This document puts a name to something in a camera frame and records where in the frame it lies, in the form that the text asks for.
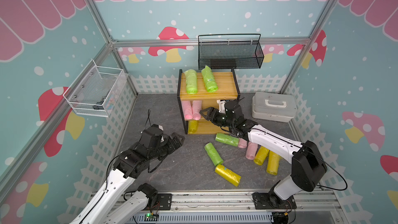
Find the white plastic storage box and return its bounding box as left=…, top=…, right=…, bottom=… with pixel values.
left=251, top=92, right=297, bottom=123

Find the black object in white basket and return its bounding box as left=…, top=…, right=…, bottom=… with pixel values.
left=92, top=99, right=105, bottom=110

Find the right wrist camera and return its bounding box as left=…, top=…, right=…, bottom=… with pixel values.
left=217, top=100, right=227, bottom=114

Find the green circuit board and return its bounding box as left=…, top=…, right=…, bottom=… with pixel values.
left=144, top=213, right=159, bottom=222

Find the yellow roll front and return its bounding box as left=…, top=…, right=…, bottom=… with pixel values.
left=215, top=164, right=241, bottom=187

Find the white wire mesh basket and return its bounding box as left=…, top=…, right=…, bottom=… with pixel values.
left=63, top=60, right=127, bottom=117

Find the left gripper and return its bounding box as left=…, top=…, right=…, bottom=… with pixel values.
left=149, top=132, right=185, bottom=161

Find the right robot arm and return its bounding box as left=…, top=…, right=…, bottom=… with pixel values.
left=200, top=100, right=331, bottom=208

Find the pink roll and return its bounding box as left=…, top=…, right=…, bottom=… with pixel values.
left=238, top=139, right=248, bottom=148
left=245, top=142, right=258, bottom=160
left=192, top=100, right=202, bottom=120
left=181, top=101, right=193, bottom=120

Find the wooden three-tier shelf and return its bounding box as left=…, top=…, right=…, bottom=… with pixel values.
left=177, top=69, right=240, bottom=134

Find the black wire mesh basket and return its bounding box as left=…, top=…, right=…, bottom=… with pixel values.
left=198, top=34, right=264, bottom=70

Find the green roll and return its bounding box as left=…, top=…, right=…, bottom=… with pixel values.
left=184, top=69, right=198, bottom=94
left=204, top=143, right=224, bottom=167
left=201, top=65, right=218, bottom=93
left=215, top=133, right=239, bottom=147

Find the yellow roll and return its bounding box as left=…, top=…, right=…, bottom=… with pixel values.
left=188, top=120, right=199, bottom=134
left=215, top=164, right=241, bottom=187
left=266, top=151, right=280, bottom=175
left=254, top=146, right=269, bottom=166

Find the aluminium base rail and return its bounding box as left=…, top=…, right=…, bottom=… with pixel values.
left=114, top=189, right=348, bottom=224

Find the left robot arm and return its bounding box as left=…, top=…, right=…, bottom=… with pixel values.
left=72, top=123, right=185, bottom=224

